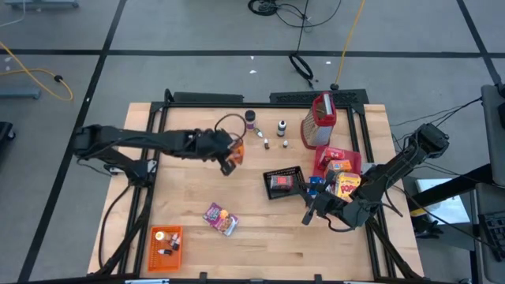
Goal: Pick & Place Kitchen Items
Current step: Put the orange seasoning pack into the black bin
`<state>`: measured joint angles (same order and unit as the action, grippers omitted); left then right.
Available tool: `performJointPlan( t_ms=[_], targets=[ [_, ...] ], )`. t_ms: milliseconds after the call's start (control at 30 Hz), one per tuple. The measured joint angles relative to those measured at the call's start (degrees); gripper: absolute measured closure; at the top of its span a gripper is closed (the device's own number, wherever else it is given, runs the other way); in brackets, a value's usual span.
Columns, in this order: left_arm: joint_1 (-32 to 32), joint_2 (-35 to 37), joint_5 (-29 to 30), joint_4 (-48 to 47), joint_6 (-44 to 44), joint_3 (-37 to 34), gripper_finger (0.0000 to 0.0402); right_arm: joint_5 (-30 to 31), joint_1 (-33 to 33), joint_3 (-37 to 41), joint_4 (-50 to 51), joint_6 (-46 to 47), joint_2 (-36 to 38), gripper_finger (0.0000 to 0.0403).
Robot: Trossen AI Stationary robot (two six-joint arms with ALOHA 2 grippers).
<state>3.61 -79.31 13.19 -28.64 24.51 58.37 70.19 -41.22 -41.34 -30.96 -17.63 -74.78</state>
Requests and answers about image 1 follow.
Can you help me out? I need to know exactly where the black cable loop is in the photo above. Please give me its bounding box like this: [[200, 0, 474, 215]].
[[288, 53, 316, 90]]

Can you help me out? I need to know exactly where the blue-grey floor bar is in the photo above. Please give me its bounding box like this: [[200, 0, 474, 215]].
[[0, 88, 43, 99]]

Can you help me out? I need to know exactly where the white panel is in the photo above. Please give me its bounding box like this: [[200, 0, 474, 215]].
[[416, 177, 471, 226]]

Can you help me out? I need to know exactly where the orange plastic basket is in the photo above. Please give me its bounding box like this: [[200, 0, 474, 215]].
[[147, 226, 184, 275]]

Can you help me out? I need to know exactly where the yellow hanging cable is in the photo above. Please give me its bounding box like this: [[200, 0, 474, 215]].
[[333, 0, 366, 88]]

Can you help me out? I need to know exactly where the black plastic basket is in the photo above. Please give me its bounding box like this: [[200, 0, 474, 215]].
[[263, 165, 307, 200]]

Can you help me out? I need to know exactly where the black aluminium table frame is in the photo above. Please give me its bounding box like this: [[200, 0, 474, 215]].
[[94, 100, 425, 282]]

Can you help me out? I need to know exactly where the purple Raisin Bran cereal box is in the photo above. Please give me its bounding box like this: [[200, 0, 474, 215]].
[[202, 202, 240, 237]]

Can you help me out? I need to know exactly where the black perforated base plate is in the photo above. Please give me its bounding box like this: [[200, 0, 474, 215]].
[[269, 88, 370, 106]]

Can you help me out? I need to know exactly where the black keyboard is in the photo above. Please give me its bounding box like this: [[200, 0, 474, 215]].
[[477, 212, 505, 263]]

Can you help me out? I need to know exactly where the metal box grater red handle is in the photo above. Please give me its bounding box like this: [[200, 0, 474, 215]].
[[300, 91, 338, 151]]

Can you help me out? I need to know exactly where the grey floor rail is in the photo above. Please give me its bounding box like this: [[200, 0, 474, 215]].
[[6, 0, 80, 11]]

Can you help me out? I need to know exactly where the black hanging cable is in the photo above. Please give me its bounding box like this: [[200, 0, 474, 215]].
[[296, 0, 311, 54]]

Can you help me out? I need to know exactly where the pink translucent plastic bin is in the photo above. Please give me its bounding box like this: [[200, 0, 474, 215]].
[[313, 144, 363, 186]]

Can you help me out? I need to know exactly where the black caster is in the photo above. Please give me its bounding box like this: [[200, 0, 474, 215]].
[[0, 121, 16, 144]]

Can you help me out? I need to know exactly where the black cable coil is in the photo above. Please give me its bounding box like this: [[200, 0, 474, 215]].
[[247, 0, 344, 29]]

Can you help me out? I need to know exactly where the blue Frosted Flakes cereal box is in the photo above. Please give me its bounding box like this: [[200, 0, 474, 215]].
[[309, 176, 327, 198]]

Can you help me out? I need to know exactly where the black beam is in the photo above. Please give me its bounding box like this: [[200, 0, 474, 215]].
[[410, 163, 494, 208]]

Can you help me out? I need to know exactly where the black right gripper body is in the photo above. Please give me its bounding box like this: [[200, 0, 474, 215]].
[[302, 171, 344, 226]]

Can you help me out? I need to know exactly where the red Froot Loops cereal box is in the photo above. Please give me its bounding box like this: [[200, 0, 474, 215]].
[[319, 146, 346, 166]]

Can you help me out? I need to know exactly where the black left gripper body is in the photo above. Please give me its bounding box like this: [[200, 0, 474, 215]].
[[204, 128, 237, 178]]

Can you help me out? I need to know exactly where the grey cabinet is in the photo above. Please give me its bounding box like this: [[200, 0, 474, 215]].
[[480, 83, 505, 186]]

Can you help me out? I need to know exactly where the red snack packet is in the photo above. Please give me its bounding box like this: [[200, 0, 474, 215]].
[[269, 174, 295, 192]]

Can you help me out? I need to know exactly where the yellow floor cable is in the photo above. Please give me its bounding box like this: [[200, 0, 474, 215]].
[[0, 41, 75, 103]]

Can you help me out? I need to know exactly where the yellow Corn Pops cereal box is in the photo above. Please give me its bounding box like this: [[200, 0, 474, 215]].
[[334, 171, 362, 200]]

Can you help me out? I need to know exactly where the orange cereal box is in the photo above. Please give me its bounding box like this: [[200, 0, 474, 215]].
[[326, 159, 353, 174]]

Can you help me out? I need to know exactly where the orange taco mix packet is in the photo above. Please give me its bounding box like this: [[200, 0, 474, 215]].
[[230, 142, 246, 166]]

